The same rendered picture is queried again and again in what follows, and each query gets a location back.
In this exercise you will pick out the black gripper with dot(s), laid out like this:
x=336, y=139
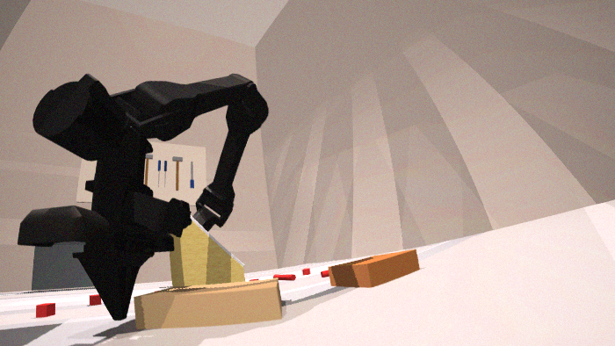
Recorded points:
x=113, y=254

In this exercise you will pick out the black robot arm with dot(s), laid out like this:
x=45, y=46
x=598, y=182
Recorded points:
x=113, y=130

